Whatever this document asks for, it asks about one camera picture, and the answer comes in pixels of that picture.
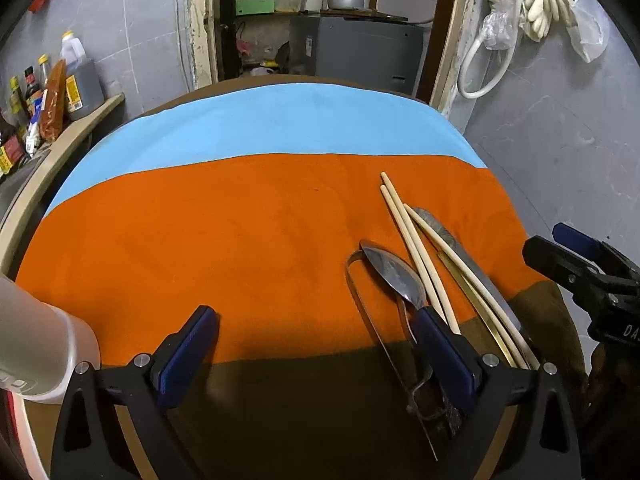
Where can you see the large dark soy sauce bottle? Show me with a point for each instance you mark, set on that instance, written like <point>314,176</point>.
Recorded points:
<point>10,145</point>

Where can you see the blue white packet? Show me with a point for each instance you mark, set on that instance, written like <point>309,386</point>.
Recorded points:
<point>34,127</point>

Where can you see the slim yellow-capped sauce bottle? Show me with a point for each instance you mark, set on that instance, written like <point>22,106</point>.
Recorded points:
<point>17,102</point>

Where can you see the white plastic utensil holder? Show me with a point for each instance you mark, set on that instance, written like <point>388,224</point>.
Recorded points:
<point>45,340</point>

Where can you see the dark red-capped sauce bottle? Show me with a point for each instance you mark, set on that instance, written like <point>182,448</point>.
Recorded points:
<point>31,87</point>

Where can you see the metal spoon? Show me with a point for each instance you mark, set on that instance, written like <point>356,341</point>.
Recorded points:
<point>395,275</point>

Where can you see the clear yellow-capped bottle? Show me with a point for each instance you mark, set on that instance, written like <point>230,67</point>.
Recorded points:
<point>45,72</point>

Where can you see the golden metal chopstick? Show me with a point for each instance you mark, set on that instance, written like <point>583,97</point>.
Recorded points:
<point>465,295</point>

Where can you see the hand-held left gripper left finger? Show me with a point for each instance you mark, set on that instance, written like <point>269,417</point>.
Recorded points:
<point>189,352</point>

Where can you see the wooden door frame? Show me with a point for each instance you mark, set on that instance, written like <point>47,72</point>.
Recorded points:
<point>200,35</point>

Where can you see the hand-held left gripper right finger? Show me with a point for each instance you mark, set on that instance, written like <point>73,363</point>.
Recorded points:
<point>445,355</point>

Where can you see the grey cabinet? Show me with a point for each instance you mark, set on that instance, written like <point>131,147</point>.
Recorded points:
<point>360,50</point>

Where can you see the blue orange brown striped cloth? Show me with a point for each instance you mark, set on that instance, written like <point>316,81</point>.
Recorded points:
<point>250,235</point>

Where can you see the green box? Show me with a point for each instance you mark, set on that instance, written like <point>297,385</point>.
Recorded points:
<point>255,6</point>

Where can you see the hanging pale rubber gloves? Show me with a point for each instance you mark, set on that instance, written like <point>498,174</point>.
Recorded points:
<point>542,5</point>

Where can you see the clear plastic bag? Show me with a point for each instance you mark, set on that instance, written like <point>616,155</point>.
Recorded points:
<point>590,30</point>

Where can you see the metal table knife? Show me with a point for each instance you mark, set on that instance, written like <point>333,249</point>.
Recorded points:
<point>470,262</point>

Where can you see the large dark oil jug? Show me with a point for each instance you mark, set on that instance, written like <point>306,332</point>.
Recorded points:
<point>82,85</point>

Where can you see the thin metal tongs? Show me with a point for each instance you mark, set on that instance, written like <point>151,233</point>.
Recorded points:
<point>354,257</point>

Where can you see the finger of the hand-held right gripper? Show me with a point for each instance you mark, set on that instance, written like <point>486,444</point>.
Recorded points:
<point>575,237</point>
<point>550,257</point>

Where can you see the pale wooden chopstick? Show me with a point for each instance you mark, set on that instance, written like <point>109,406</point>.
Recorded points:
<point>474,284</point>
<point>414,240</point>
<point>407,241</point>

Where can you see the orange snack packet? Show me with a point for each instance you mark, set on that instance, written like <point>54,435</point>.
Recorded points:
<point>54,105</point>

